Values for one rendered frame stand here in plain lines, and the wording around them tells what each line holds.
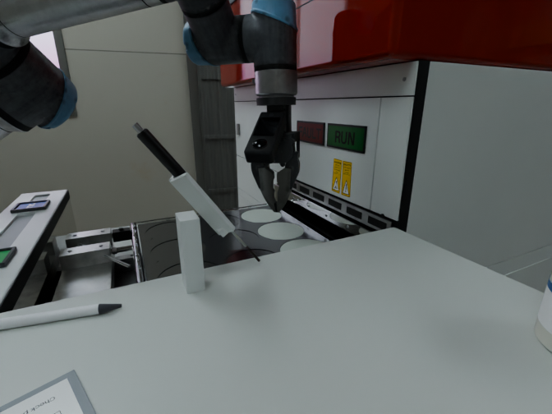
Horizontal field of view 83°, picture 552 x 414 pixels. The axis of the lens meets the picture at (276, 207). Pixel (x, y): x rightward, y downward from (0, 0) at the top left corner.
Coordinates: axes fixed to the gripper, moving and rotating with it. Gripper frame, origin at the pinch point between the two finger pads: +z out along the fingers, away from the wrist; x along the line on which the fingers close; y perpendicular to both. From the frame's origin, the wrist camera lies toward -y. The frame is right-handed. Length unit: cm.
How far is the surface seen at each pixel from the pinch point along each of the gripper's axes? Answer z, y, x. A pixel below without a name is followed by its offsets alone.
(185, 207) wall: 60, 175, 123
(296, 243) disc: 7.4, 0.0, -4.1
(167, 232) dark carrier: 6.7, -0.8, 23.9
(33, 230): 0.5, -17.9, 37.5
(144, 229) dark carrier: 6.5, -0.5, 29.7
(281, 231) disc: 7.2, 5.5, 0.3
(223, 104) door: -23, 188, 87
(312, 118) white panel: -15.9, 16.9, -4.8
